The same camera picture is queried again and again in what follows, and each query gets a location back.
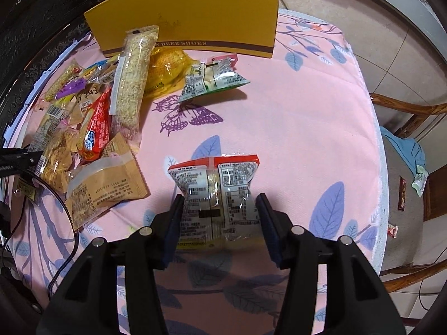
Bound red snack packet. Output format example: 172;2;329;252
77;89;113;162

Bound small green white packet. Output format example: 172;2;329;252
411;166;429;197

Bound small dark red packet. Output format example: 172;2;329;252
398;176;409;212

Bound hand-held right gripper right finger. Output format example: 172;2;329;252
256;193;407;335

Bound clear golden biscuit packet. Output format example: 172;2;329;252
38;129;82;193

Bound white red-topped snack packet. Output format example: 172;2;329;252
168;154;261;250

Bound yellow cardboard box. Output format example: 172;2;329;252
84;0;281;59

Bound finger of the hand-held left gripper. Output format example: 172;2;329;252
0;148;44;178

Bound white barcode snack packet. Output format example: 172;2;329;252
29;106;71;151

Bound tan paper snack packet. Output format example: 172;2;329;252
66;154;151;230

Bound dark carved wooden furniture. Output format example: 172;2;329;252
0;0;123;142

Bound white green-edged snack packet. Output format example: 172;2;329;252
175;53;251;104

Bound wooden chair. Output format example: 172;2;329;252
369;92;447;288

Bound long clear oat bar packet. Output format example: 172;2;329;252
109;25;160;143

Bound brown kraft snack packet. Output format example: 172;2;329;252
74;87;106;114

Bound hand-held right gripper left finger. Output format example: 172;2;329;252
37;194;186;335

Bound speckled orange snack packet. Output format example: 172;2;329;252
45;59;83;101

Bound black cable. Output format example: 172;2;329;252
6;174;82;295

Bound yellow translucent snack packet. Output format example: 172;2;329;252
145;49;199;95

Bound purple snack packet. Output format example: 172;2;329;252
55;78;88;100

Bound blue cloth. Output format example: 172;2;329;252
380;126;427;176

